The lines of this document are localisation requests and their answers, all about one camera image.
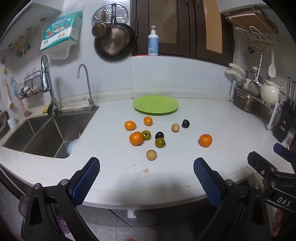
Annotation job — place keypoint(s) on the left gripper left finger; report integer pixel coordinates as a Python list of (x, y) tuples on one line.
[(52, 210)]

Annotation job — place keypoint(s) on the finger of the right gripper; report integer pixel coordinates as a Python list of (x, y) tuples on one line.
[(285, 153), (260, 164)]

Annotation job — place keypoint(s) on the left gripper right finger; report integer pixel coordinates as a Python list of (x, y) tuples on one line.
[(241, 210)]

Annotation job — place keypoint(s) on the dark plum back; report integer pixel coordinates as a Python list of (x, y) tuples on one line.
[(185, 123)]

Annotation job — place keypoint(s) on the dark plum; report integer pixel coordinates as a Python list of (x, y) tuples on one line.
[(185, 123), (159, 135)]

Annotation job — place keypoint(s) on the large orange mandarin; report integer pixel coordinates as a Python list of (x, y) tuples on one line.
[(136, 138)]

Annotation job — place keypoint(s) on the tan longan front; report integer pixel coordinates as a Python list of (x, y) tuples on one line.
[(151, 155)]

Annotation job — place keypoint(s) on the tan longan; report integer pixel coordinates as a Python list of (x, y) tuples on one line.
[(175, 128), (151, 155)]

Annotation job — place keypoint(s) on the tan longan back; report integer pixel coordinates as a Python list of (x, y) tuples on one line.
[(175, 128)]

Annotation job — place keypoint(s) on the green tomato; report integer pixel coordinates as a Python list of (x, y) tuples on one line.
[(160, 142), (147, 135)]

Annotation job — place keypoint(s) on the green tomato front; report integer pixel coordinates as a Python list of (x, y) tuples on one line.
[(160, 142)]

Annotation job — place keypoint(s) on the black knife block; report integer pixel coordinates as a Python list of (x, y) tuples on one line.
[(287, 116)]

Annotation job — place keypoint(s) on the white bowl in sink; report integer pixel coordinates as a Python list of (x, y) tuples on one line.
[(71, 146)]

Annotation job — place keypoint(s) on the stainless steel sink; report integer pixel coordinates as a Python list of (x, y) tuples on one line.
[(49, 136)]

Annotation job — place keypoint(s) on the white ceramic jug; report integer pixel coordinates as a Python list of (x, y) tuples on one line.
[(270, 93)]

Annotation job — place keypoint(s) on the dish drying rack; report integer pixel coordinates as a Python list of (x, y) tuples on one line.
[(270, 115)]

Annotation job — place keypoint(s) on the steel pot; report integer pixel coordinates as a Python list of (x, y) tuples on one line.
[(244, 101)]

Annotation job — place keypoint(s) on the steel spatula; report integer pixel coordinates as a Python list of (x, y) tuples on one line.
[(254, 85)]

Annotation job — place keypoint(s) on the white rice spoon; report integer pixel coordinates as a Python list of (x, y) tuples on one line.
[(272, 68)]

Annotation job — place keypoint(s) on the large chrome faucet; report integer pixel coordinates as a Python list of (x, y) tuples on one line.
[(47, 86)]

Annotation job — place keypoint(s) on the white cup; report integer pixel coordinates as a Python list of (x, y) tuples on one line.
[(12, 122)]

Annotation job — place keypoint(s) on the green plate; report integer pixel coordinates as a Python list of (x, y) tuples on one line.
[(155, 104)]

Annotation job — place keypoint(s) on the wooden cutting board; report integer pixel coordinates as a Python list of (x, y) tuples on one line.
[(249, 20)]

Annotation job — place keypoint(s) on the black frying pan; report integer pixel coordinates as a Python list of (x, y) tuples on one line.
[(119, 43)]

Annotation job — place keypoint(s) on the tissue paper pack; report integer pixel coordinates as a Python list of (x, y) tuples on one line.
[(61, 34)]

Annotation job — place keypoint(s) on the blue white soap bottle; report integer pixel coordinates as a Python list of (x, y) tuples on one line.
[(153, 42)]

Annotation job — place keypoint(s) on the steel steamer rack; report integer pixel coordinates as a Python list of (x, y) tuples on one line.
[(122, 14)]

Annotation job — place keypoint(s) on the black wire basket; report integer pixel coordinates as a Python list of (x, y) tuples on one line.
[(31, 86)]

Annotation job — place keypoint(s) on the dark wooden window frame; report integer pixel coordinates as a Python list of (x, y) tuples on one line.
[(190, 29)]

